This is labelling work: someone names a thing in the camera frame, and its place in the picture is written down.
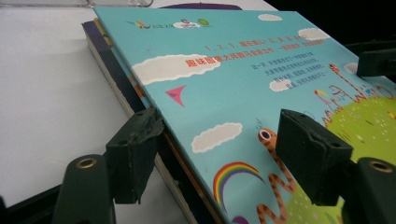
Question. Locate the light blue picture book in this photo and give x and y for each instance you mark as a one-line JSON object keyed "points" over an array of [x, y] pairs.
{"points": [[224, 93]]}

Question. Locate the purple paperback book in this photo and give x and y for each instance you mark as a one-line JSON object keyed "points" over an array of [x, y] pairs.
{"points": [[106, 53]]}

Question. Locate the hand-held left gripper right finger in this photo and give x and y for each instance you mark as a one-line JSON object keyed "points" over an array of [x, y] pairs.
{"points": [[314, 155]]}

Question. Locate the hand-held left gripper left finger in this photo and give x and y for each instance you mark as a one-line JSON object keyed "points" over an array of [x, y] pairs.
{"points": [[137, 149]]}

